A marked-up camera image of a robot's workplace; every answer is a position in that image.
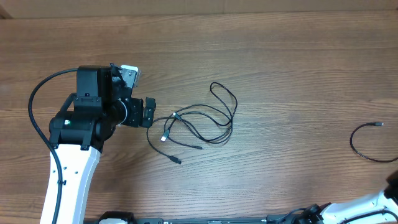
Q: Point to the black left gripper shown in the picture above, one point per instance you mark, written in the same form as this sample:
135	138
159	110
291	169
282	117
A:
135	119

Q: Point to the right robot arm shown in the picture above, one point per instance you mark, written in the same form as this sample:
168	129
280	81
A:
380	207

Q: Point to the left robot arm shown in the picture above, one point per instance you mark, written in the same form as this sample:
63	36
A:
102	101

